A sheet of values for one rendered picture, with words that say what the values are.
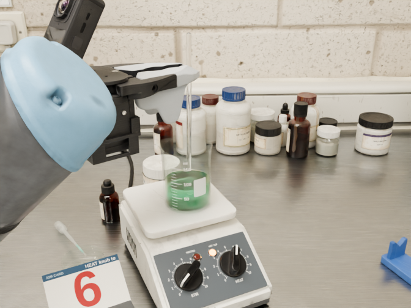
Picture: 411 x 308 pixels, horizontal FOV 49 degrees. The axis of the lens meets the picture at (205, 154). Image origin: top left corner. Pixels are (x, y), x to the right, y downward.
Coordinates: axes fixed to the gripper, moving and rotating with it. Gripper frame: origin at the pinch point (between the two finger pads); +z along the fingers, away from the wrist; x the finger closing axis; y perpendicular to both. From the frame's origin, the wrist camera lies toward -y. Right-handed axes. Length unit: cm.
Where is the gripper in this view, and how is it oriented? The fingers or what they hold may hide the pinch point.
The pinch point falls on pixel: (186, 68)
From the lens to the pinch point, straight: 52.7
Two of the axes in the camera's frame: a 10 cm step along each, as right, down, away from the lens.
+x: 6.1, 3.3, -7.2
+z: 8.0, -2.4, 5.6
